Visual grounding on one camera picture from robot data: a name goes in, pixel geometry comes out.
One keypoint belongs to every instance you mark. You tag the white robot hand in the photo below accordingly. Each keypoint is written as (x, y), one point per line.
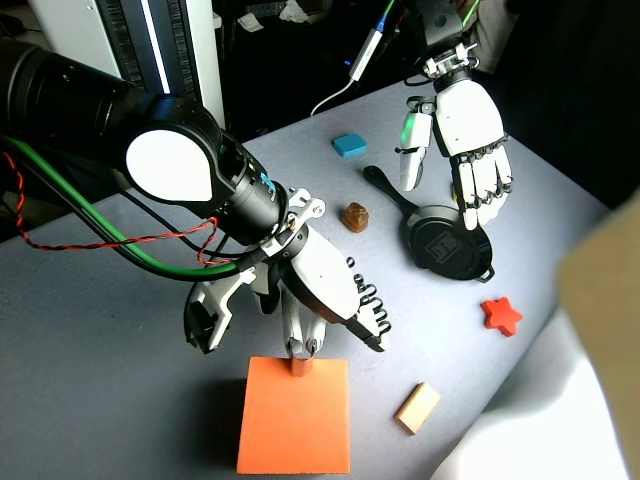
(320, 270)
(467, 117)

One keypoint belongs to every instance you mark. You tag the metal tongs with white grips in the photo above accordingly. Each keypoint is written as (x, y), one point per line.
(291, 325)

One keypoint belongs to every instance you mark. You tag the brown rock-like object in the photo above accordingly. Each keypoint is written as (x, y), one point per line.
(356, 219)

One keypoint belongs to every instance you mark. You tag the black cast iron skillet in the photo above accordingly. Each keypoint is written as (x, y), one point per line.
(445, 247)

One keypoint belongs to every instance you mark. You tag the person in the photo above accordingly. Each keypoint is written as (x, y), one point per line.
(495, 35)

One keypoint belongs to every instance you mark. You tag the blue block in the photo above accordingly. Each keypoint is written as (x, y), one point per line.
(350, 145)

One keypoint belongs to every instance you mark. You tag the orange box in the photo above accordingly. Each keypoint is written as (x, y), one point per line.
(295, 420)

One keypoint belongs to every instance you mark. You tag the beige wooden block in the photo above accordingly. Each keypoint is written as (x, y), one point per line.
(417, 407)

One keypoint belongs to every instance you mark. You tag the red star block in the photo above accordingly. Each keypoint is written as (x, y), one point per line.
(501, 316)

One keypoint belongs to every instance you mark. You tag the white crumpled paper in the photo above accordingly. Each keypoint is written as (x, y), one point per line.
(292, 12)

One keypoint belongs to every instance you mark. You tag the grey table cloth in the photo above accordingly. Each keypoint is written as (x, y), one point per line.
(100, 350)

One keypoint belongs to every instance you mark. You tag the tan cardboard piece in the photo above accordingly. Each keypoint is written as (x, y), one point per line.
(605, 310)

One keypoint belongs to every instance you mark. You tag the white cabinet with black strips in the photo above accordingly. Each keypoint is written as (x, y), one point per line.
(200, 50)

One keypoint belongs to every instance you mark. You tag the white draped sheet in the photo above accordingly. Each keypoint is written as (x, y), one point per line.
(540, 415)

